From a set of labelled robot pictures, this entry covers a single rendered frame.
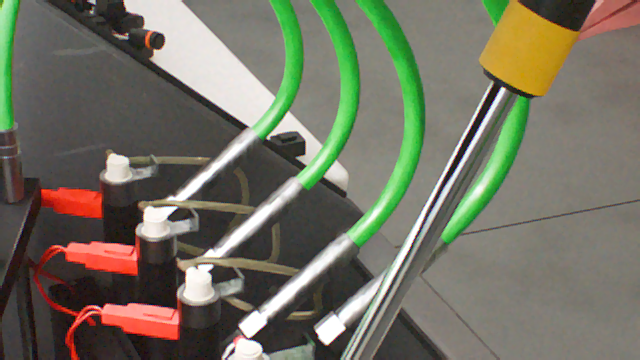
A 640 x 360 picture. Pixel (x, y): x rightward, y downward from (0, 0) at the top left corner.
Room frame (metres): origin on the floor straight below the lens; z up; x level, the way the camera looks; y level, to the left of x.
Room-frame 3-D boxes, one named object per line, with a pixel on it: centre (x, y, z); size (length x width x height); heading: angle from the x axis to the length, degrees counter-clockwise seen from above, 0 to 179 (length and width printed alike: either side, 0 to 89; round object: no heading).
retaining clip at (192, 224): (0.75, 0.10, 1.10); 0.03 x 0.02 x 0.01; 117
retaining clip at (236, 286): (0.68, 0.06, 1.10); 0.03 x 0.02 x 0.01; 117
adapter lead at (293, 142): (1.04, 0.07, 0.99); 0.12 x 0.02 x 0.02; 115
